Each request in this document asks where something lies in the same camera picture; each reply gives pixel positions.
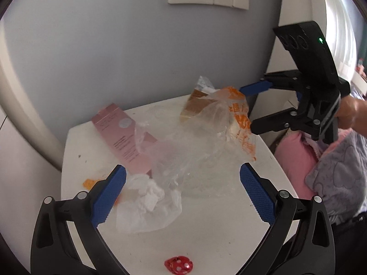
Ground pink sunscreen box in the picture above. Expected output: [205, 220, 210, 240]
[92, 104, 152, 175]

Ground clear orange-printed plastic bag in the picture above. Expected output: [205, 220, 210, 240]
[135, 86, 256, 197]

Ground pink pillow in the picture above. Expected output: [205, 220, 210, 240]
[274, 129, 352, 199]

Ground red spotted candy wrapper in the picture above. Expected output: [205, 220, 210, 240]
[164, 256, 193, 275]

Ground white tissue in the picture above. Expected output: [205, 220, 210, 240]
[116, 174, 182, 234]

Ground cream door frame trim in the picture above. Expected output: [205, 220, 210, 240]
[1, 22, 64, 171]

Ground person right hand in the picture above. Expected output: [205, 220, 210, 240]
[335, 95, 367, 136]

